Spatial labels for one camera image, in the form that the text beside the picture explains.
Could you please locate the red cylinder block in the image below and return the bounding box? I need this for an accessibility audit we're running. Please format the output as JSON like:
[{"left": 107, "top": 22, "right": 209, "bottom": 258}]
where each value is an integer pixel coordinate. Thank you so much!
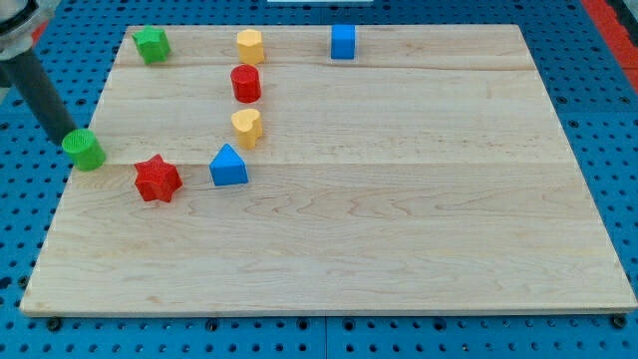
[{"left": 230, "top": 64, "right": 261, "bottom": 104}]

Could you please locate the yellow hexagon block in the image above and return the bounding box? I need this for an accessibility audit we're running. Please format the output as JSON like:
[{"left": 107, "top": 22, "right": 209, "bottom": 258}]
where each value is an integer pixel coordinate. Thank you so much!
[{"left": 236, "top": 29, "right": 265, "bottom": 65}]

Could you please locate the blue triangle block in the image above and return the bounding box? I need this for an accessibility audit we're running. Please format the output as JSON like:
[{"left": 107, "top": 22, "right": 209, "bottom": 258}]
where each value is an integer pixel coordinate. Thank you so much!
[{"left": 208, "top": 144, "right": 248, "bottom": 186}]

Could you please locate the green cylinder block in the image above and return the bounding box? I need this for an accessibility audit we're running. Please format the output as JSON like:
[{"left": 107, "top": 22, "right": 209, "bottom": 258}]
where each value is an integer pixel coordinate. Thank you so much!
[{"left": 62, "top": 129, "right": 107, "bottom": 172}]

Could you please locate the red star block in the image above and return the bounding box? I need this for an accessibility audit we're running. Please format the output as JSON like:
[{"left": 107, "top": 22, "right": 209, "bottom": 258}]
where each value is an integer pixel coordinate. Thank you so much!
[{"left": 134, "top": 155, "right": 182, "bottom": 202}]

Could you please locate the red strip at edge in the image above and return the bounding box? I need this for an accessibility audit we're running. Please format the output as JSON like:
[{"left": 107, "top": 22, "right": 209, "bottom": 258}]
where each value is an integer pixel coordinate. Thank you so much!
[{"left": 581, "top": 0, "right": 637, "bottom": 90}]

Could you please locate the grey robot arm flange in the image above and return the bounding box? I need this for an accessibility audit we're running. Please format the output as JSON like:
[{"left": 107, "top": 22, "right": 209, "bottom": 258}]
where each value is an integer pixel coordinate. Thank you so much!
[{"left": 1, "top": 0, "right": 61, "bottom": 92}]

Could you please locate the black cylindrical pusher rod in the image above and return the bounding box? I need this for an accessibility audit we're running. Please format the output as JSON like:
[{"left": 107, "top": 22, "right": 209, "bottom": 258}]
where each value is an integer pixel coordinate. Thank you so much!
[{"left": 1, "top": 49, "right": 77, "bottom": 146}]

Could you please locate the green star block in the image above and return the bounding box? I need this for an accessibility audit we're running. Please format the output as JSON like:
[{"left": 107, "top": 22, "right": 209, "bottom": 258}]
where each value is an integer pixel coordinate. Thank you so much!
[{"left": 132, "top": 25, "right": 170, "bottom": 65}]

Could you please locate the yellow heart block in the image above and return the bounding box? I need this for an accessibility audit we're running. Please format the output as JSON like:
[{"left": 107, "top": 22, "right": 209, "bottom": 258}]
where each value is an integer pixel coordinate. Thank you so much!
[{"left": 231, "top": 109, "right": 263, "bottom": 150}]

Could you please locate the light wooden board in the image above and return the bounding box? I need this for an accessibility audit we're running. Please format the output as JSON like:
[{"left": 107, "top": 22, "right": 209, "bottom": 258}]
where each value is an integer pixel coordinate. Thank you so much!
[{"left": 21, "top": 25, "right": 637, "bottom": 318}]

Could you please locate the blue cube block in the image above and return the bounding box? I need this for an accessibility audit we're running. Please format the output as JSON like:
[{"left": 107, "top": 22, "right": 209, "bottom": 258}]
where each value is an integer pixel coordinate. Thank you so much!
[{"left": 330, "top": 24, "right": 356, "bottom": 60}]

